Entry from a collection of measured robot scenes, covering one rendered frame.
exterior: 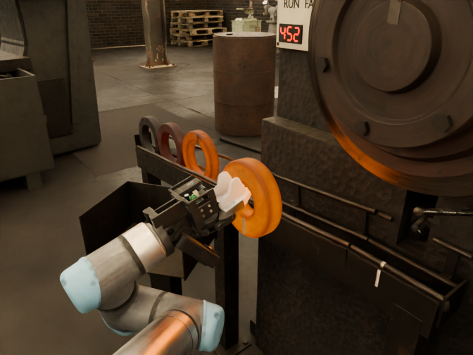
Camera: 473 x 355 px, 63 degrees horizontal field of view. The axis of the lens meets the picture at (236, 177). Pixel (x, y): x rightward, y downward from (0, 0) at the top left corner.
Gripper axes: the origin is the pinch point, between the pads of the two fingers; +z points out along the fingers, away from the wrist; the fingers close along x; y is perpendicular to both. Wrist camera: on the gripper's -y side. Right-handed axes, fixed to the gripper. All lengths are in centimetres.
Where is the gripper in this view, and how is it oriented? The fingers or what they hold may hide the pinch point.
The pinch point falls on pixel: (248, 189)
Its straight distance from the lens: 74.0
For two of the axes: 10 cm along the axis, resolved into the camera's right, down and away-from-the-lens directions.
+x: -6.0, -3.1, 7.4
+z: 7.7, -4.9, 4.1
